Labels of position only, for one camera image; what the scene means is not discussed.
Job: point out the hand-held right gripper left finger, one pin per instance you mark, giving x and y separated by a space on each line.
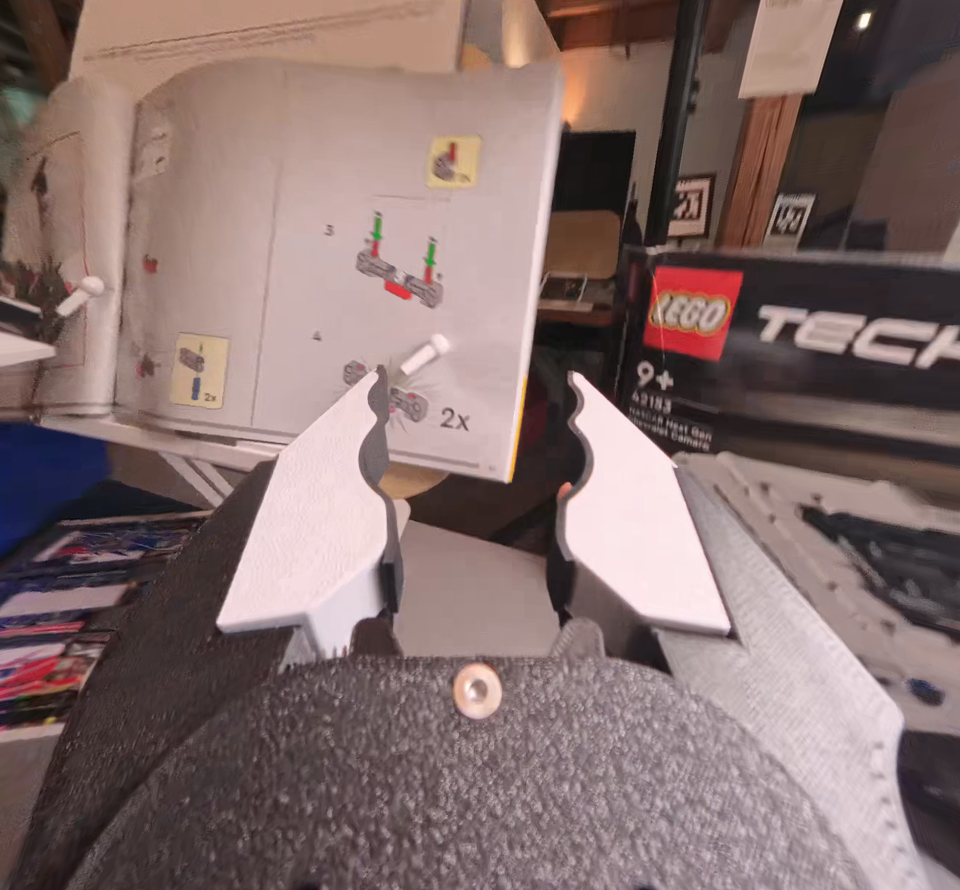
315 530

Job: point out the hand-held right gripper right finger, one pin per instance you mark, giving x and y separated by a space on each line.
637 537

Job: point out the white book stand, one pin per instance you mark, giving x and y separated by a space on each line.
172 436

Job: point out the white instruction booklet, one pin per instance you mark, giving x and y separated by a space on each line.
300 154

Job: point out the black cardboard set box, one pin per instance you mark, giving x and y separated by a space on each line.
825 380

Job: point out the pale round wooden board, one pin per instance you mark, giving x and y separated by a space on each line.
416 483

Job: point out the colourful sticker sheet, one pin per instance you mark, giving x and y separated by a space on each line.
75 605

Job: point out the large blue parts bin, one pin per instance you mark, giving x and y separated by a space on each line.
45 485

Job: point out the black white marker tag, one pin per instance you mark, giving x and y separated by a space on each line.
791 218
691 207

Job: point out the black metal pole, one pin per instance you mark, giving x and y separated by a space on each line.
679 79

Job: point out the printed paper sheet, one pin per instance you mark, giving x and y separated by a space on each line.
799 19

